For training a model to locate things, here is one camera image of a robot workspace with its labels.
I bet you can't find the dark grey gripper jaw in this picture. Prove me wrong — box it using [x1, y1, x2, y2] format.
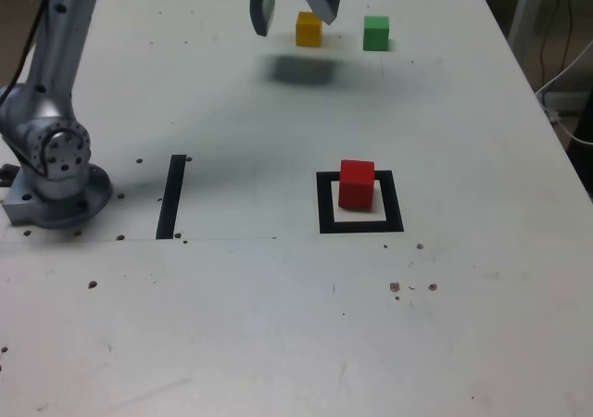
[249, 0, 279, 37]

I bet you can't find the yellow cube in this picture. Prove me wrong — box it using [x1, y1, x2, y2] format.
[295, 11, 323, 48]

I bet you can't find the green cube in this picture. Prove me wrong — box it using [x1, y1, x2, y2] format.
[362, 15, 391, 52]

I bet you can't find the red cube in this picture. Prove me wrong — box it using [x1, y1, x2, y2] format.
[337, 158, 376, 212]

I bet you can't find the black tape square outline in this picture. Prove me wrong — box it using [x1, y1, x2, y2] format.
[315, 170, 405, 235]

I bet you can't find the black tape strip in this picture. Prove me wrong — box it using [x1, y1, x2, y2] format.
[155, 154, 187, 241]

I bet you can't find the black furniture edge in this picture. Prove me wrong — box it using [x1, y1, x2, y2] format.
[565, 110, 593, 205]

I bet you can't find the white post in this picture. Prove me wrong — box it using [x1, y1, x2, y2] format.
[507, 0, 550, 61]

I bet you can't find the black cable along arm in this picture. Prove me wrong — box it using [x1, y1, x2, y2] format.
[0, 0, 52, 107]

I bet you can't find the white cable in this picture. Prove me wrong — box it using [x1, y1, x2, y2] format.
[536, 39, 593, 145]

